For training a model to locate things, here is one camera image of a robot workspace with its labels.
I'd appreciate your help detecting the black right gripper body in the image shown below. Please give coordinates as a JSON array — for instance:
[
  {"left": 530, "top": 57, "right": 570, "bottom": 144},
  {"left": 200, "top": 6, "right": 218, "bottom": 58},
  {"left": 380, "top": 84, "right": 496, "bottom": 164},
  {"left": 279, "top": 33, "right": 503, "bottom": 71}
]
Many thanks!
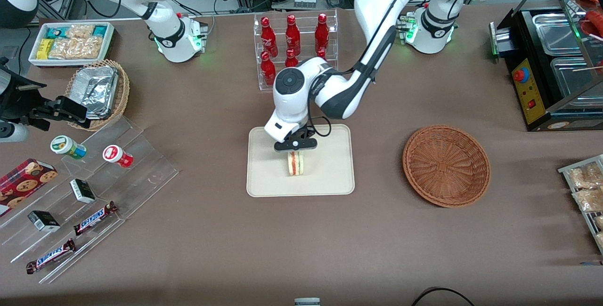
[{"left": 0, "top": 59, "right": 56, "bottom": 130}]

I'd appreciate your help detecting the triangle sandwich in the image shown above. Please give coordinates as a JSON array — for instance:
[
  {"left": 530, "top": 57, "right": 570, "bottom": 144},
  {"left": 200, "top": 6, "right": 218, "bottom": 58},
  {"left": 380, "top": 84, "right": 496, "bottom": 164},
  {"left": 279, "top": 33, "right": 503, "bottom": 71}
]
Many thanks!
[{"left": 287, "top": 151, "right": 307, "bottom": 177}]

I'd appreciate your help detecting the light wicker basket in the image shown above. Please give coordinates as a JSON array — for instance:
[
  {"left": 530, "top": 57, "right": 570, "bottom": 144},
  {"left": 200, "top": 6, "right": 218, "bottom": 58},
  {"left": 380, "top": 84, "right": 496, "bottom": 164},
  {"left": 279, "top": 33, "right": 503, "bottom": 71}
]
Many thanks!
[{"left": 65, "top": 59, "right": 130, "bottom": 132}]

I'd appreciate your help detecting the beige plastic tray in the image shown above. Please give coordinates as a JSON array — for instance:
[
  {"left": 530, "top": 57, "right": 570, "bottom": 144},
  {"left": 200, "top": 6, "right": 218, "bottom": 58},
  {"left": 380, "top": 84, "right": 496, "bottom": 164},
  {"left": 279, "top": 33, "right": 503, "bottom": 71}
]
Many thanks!
[{"left": 246, "top": 124, "right": 355, "bottom": 198}]

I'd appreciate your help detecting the brown wicker basket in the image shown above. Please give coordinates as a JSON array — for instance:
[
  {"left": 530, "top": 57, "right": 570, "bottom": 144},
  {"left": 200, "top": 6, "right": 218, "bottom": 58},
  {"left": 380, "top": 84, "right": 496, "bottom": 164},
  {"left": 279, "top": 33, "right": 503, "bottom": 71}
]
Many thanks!
[{"left": 402, "top": 124, "right": 491, "bottom": 208}]

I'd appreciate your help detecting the tray of packaged snacks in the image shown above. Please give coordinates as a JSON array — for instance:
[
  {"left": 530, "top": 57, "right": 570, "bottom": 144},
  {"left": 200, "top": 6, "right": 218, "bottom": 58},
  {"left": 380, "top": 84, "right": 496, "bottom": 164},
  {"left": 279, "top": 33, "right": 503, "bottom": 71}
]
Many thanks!
[{"left": 558, "top": 154, "right": 603, "bottom": 255}]

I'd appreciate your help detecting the green lid cup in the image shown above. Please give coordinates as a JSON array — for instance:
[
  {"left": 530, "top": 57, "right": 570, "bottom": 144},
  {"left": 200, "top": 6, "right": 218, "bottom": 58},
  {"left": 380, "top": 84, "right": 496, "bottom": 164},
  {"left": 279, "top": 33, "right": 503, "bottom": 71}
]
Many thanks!
[{"left": 50, "top": 135, "right": 87, "bottom": 160}]

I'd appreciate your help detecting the stack of foil trays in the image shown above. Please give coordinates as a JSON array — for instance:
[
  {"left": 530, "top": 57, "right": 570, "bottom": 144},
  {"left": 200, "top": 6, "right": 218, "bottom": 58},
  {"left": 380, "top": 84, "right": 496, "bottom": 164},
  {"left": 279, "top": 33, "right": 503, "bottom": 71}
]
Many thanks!
[{"left": 71, "top": 66, "right": 119, "bottom": 119}]

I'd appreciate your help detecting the white plastic snack bin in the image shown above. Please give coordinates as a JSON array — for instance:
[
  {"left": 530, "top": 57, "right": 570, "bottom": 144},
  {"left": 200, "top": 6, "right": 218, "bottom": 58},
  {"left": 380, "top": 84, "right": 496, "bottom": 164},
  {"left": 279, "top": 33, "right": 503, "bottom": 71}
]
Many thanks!
[{"left": 28, "top": 22, "right": 115, "bottom": 68}]

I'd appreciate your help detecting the clear acrylic bottle rack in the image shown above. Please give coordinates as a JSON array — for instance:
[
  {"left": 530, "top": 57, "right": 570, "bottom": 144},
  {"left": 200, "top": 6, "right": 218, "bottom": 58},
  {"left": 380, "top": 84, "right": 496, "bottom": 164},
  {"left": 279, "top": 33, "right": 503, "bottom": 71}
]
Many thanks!
[{"left": 253, "top": 9, "right": 339, "bottom": 91}]

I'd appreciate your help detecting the red lid cup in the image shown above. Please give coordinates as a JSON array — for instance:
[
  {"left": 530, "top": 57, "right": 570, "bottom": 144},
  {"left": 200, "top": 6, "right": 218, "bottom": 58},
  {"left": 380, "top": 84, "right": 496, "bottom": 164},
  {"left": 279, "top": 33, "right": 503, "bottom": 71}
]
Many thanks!
[{"left": 103, "top": 145, "right": 134, "bottom": 169}]

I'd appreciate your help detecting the clear bag of crackers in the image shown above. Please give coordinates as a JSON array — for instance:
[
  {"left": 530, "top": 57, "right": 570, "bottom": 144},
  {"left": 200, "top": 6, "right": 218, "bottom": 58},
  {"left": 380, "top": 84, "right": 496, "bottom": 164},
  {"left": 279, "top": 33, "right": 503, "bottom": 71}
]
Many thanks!
[
  {"left": 66, "top": 24, "right": 96, "bottom": 39},
  {"left": 48, "top": 37, "right": 103, "bottom": 60}
]

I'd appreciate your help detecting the small black box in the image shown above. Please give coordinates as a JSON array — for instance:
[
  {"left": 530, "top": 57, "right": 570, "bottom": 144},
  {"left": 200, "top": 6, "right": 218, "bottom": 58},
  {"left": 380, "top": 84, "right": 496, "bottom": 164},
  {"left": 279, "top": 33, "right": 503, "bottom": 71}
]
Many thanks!
[
  {"left": 70, "top": 178, "right": 96, "bottom": 204},
  {"left": 27, "top": 210, "right": 61, "bottom": 232}
]

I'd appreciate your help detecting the clear acrylic stepped display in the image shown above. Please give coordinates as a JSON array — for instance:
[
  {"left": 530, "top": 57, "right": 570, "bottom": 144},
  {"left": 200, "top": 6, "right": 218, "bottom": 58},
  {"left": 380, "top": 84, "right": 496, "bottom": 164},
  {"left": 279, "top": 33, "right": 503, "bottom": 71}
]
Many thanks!
[{"left": 0, "top": 115, "right": 179, "bottom": 284}]

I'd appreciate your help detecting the red cookie box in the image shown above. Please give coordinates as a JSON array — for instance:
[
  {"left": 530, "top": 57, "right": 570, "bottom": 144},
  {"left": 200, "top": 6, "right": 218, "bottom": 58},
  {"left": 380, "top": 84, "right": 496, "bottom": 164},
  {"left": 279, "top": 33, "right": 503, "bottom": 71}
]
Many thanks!
[{"left": 0, "top": 158, "right": 58, "bottom": 217}]

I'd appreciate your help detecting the snickers chocolate bar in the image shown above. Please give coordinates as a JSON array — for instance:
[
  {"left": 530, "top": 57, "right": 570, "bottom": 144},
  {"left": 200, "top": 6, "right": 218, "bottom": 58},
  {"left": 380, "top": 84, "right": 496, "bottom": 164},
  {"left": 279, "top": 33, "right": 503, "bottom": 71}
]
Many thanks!
[
  {"left": 73, "top": 201, "right": 118, "bottom": 236},
  {"left": 26, "top": 239, "right": 77, "bottom": 274}
]

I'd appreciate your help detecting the black hot food display case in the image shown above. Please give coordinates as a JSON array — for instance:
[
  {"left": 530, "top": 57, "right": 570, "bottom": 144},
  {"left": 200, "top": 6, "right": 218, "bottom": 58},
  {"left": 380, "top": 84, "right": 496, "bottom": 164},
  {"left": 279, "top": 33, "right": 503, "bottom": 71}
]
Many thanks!
[{"left": 489, "top": 0, "right": 603, "bottom": 132}]

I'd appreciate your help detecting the steel food pan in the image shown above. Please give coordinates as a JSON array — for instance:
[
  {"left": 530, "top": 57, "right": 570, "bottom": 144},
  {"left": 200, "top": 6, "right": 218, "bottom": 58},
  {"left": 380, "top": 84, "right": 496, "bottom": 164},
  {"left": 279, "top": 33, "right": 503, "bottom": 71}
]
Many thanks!
[
  {"left": 532, "top": 13, "right": 584, "bottom": 57},
  {"left": 550, "top": 56, "right": 603, "bottom": 98}
]

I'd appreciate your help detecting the clear bag of pastry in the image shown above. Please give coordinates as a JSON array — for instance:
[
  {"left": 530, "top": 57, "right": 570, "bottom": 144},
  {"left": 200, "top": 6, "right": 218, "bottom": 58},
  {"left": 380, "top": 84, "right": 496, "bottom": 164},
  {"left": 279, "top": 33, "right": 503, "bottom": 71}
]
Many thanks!
[
  {"left": 568, "top": 162, "right": 603, "bottom": 190},
  {"left": 572, "top": 187, "right": 603, "bottom": 212}
]

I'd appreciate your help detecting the red sausage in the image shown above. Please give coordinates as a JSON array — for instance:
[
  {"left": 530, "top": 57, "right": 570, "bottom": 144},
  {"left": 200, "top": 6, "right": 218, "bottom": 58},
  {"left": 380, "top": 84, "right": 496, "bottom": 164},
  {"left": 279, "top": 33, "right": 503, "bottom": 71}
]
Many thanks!
[{"left": 584, "top": 9, "right": 603, "bottom": 38}]

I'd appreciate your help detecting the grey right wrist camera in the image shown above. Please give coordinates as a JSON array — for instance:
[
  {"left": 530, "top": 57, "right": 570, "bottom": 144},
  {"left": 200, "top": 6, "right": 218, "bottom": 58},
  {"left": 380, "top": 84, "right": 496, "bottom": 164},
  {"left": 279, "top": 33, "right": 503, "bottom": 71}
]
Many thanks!
[{"left": 0, "top": 121, "right": 30, "bottom": 144}]

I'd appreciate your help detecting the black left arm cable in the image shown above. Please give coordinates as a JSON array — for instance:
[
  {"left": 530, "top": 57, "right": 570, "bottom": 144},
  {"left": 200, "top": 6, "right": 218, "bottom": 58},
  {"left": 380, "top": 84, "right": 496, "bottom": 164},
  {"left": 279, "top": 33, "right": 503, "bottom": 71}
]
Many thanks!
[{"left": 305, "top": 68, "right": 377, "bottom": 138}]

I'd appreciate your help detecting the black floor cable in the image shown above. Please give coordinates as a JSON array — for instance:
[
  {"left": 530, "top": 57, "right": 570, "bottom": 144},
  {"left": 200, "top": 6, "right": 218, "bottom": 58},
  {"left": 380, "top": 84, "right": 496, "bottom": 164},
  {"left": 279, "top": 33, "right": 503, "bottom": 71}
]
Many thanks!
[{"left": 411, "top": 287, "right": 476, "bottom": 306}]

